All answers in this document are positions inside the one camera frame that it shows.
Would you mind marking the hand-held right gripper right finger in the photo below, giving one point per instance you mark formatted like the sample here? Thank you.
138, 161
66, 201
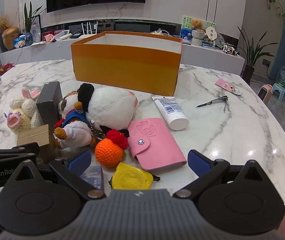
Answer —
199, 163

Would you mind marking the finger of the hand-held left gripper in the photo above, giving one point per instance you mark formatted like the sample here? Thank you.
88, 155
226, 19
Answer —
12, 150

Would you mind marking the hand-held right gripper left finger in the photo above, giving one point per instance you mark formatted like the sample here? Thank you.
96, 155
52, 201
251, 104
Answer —
78, 159

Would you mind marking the pale yellow crocheted doll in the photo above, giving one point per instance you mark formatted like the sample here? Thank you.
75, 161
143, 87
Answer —
16, 120

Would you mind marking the white lotion tube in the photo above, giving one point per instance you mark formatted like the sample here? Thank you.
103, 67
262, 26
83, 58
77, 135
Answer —
175, 115

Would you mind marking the dark grey box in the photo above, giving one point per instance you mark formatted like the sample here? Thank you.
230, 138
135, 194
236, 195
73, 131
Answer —
48, 105

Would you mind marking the orange cardboard box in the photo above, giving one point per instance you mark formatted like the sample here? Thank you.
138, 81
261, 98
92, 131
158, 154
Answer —
122, 65

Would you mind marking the blue card packet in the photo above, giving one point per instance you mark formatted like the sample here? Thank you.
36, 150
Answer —
95, 177

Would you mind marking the small brown cardboard box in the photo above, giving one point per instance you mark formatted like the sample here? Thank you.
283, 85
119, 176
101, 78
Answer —
33, 136

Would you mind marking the brown plush bear sailor outfit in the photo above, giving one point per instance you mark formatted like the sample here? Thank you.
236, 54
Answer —
76, 132

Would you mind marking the crocheted orange with red flower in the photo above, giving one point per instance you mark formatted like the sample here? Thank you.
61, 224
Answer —
107, 152

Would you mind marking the white crocheted bunny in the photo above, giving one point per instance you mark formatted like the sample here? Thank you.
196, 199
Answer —
32, 112

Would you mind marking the pink card holder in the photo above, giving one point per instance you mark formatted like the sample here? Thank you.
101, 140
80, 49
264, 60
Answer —
155, 145

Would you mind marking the yellow tape measure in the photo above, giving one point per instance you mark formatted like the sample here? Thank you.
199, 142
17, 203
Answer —
132, 177

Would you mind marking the black and white panda plush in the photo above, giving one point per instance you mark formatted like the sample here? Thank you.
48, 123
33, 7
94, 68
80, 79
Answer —
112, 105

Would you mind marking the metal nail clipper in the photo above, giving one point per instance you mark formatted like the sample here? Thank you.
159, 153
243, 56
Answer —
217, 100

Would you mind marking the red feather decoration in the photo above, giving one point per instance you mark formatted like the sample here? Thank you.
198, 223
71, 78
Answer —
3, 68

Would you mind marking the pink packet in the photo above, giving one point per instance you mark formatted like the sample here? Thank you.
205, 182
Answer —
223, 83

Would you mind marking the pink space heater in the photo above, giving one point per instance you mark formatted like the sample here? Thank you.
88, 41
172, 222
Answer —
265, 93

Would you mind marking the potted plant in black pot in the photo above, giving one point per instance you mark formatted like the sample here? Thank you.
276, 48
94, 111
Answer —
248, 72

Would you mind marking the blue snack packet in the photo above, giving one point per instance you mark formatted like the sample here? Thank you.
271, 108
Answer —
20, 41

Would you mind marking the golden vase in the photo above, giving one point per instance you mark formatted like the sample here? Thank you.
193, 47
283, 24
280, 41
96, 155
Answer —
10, 37

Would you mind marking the white television cabinet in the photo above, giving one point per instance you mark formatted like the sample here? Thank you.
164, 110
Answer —
207, 55

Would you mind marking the blue plastic stool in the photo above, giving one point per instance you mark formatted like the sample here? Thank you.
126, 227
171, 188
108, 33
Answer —
280, 90

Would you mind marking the black and white toy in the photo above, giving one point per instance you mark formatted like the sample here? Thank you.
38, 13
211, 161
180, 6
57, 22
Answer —
230, 49

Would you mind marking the dried flower bunch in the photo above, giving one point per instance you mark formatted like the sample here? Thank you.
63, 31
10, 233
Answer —
0, 22

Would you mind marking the red gift box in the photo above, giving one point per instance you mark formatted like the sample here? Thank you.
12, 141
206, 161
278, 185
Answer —
50, 33

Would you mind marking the decorative plate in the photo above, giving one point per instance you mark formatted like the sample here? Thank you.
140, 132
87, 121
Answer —
220, 40

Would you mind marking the white open box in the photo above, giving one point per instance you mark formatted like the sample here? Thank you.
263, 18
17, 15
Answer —
63, 34

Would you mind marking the green snake plant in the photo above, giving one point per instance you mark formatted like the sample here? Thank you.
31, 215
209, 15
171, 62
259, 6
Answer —
27, 17

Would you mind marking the white router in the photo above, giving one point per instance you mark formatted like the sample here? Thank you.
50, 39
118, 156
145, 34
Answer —
89, 30

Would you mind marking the round white hand fan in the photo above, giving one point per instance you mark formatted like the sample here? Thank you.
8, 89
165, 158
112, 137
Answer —
211, 33

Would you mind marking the brown teddy bear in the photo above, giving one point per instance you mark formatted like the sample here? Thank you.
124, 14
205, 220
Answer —
197, 24

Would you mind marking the grey wall outlet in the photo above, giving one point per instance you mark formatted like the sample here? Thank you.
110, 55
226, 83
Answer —
266, 62

